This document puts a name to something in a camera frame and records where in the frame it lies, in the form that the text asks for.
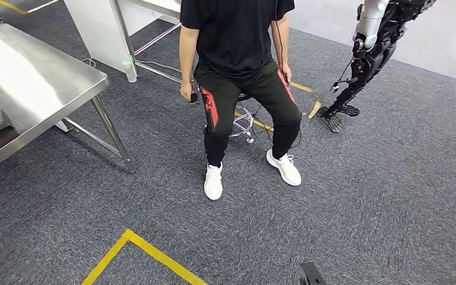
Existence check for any person's right hand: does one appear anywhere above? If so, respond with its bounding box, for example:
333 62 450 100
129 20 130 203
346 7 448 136
179 80 200 104

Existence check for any person's left hand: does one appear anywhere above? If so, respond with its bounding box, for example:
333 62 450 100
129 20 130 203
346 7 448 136
281 62 293 86

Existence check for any stainless steel workbench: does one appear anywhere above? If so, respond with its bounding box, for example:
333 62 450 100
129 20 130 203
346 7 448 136
0 23 137 180

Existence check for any yellow floor tape square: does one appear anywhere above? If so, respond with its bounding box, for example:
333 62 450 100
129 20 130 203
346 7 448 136
80 229 209 285
233 80 323 132

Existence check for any chrome stool with casters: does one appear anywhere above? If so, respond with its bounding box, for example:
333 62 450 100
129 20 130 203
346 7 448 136
227 92 257 145

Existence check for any person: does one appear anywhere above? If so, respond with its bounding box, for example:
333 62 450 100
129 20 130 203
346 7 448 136
179 0 303 201

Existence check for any stainless steel table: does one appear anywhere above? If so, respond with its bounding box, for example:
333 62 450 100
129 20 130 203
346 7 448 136
110 0 183 86

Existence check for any black humanoid robot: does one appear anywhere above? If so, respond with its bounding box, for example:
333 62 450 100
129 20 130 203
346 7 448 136
316 0 438 134

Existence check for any white desk panel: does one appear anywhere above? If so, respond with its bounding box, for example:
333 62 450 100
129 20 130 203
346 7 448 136
63 0 182 83

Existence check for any black floor cable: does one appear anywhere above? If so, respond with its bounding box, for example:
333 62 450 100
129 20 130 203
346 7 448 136
251 103 304 150

